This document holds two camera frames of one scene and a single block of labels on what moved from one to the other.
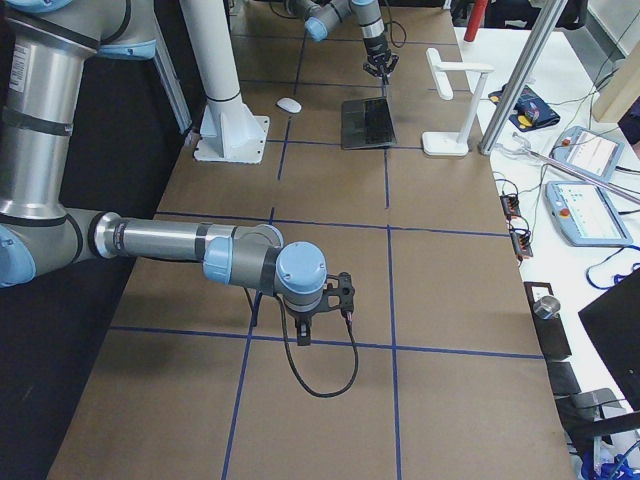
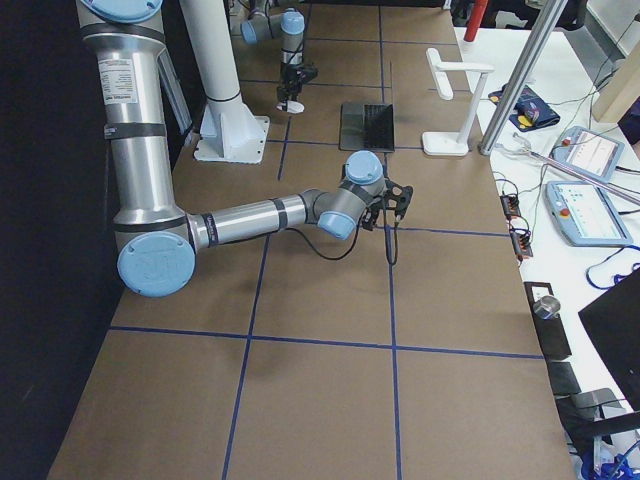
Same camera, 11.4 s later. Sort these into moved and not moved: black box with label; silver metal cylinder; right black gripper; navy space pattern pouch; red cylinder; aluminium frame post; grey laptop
Moved: right black gripper
Not moved: aluminium frame post; black box with label; grey laptop; navy space pattern pouch; red cylinder; silver metal cylinder
